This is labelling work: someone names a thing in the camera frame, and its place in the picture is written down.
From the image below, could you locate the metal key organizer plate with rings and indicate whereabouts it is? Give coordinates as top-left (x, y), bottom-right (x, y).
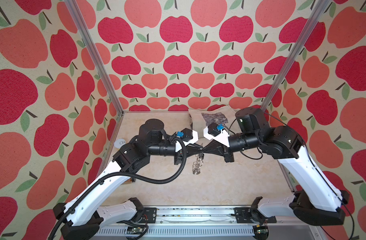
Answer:
top-left (192, 153), bottom-right (204, 175)

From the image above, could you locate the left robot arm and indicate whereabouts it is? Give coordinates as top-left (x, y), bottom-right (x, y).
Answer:
top-left (48, 119), bottom-right (199, 240)

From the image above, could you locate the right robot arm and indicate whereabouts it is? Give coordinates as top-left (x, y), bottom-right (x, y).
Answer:
top-left (203, 108), bottom-right (349, 226)

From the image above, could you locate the beige canvas tote bag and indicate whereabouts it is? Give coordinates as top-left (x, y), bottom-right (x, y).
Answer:
top-left (189, 106), bottom-right (236, 131)

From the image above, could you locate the yellow tin can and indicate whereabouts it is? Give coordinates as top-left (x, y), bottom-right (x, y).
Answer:
top-left (114, 139), bottom-right (127, 149)

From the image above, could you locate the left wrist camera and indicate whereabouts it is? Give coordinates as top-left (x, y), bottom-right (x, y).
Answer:
top-left (176, 128), bottom-right (199, 146)

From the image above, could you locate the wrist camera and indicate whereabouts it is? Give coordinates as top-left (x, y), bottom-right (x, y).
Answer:
top-left (176, 128), bottom-right (199, 146)
top-left (203, 123), bottom-right (230, 147)

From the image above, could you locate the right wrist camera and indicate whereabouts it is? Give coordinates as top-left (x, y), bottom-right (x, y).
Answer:
top-left (203, 123), bottom-right (230, 147)

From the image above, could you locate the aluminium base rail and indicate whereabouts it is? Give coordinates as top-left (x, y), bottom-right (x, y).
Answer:
top-left (110, 205), bottom-right (295, 226)

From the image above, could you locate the perforated cable tray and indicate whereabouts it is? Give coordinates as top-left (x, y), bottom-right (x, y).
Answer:
top-left (93, 225), bottom-right (255, 239)

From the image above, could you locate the black corrugated cable conduit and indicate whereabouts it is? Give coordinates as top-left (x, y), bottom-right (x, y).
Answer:
top-left (47, 128), bottom-right (188, 240)

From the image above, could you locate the aluminium corner post right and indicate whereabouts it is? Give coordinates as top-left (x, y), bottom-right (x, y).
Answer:
top-left (260, 0), bottom-right (332, 112)

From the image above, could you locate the aluminium corner post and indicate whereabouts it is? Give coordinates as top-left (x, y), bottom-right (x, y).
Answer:
top-left (260, 0), bottom-right (332, 112)
top-left (65, 0), bottom-right (124, 117)

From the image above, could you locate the aluminium corner post left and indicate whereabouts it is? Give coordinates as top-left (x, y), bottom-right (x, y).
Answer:
top-left (65, 0), bottom-right (124, 117)

